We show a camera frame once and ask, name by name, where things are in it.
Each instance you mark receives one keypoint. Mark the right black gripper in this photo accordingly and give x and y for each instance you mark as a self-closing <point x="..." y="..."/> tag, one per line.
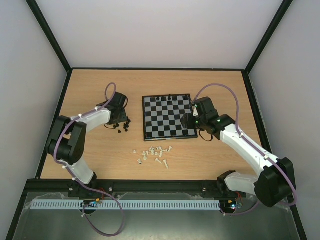
<point x="188" y="120"/>

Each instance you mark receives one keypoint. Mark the black aluminium frame rail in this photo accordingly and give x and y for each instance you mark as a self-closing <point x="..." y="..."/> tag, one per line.
<point x="205" y="188"/>

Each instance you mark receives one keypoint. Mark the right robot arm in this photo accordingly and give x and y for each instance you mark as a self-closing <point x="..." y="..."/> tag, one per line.
<point x="274" y="178"/>

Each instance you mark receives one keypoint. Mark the light blue cable duct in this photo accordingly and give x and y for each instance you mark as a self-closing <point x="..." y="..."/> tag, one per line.
<point x="55" y="204"/>

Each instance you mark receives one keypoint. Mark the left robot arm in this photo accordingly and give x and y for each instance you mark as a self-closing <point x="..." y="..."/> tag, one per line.
<point x="66" y="141"/>

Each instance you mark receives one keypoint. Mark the black grey chessboard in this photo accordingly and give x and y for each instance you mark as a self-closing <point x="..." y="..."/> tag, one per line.
<point x="162" y="119"/>

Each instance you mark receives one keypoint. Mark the clear plastic sheet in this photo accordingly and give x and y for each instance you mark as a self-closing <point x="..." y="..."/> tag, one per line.
<point x="276" y="202"/>

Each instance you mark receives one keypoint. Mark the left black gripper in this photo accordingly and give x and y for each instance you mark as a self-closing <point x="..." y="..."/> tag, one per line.
<point x="123" y="119"/>

